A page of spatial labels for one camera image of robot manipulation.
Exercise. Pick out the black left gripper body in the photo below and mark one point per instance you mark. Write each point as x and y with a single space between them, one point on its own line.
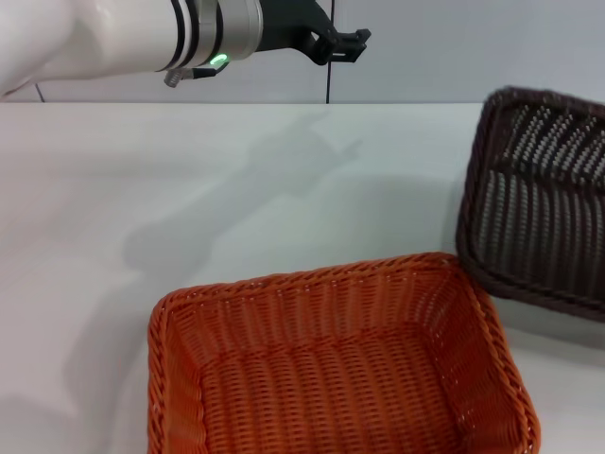
288 23

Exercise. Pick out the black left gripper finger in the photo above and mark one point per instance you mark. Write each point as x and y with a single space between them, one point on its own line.
345 51
352 38

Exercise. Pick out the dark brown woven basket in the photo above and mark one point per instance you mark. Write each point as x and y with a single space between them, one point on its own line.
539 227

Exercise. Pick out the orange woven basket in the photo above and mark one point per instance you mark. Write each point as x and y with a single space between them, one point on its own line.
340 369

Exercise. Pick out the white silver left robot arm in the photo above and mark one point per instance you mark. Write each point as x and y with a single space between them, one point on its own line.
94 38

